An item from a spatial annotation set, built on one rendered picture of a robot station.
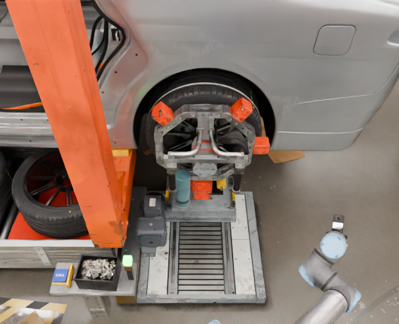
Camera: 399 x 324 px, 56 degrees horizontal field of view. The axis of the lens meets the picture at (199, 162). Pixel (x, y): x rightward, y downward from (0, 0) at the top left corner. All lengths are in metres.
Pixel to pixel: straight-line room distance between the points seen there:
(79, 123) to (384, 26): 1.35
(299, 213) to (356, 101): 1.12
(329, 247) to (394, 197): 1.86
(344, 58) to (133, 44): 0.98
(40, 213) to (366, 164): 2.56
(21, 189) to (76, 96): 1.28
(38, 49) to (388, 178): 2.87
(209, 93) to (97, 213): 0.80
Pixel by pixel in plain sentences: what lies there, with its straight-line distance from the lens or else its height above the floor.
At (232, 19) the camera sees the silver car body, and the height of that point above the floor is 1.56.
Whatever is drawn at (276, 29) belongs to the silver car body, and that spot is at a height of 1.52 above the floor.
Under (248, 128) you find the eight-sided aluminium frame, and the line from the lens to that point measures 2.00.
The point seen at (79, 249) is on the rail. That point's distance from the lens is 2.36.
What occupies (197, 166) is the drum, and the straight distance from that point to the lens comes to 1.96.
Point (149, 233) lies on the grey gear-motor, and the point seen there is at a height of 0.40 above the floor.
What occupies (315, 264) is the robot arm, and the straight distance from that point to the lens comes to 1.56.
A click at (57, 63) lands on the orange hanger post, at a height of 1.67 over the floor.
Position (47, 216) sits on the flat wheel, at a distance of 2.36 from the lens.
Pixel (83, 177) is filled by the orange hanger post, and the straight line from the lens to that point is 1.66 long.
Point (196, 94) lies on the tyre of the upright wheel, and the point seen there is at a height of 1.16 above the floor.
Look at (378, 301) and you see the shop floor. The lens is 2.80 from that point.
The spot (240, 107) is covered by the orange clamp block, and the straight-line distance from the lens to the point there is 1.89.
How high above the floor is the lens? 2.35
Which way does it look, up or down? 48 degrees down
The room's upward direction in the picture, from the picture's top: 2 degrees clockwise
